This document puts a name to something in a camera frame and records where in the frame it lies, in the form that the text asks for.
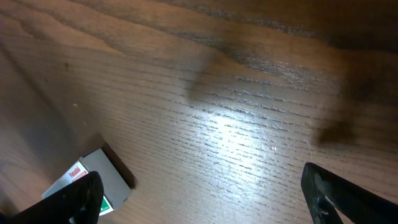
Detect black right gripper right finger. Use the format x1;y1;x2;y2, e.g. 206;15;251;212
301;162;397;224

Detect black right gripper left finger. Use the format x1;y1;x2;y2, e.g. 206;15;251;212
7;171;104;224

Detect white Panadol medicine box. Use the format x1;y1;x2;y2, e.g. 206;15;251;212
41;149;131;216

